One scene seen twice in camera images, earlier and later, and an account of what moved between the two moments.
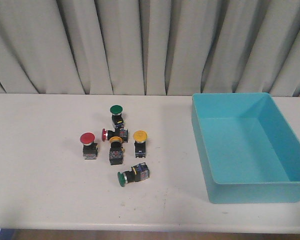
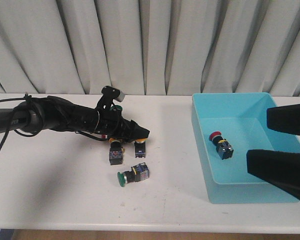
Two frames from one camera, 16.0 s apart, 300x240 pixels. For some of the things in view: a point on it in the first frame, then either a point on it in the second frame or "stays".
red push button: (90, 148) to (223, 148)
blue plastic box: (249, 152) stays
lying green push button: (138, 172) stays
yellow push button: (140, 137) stays
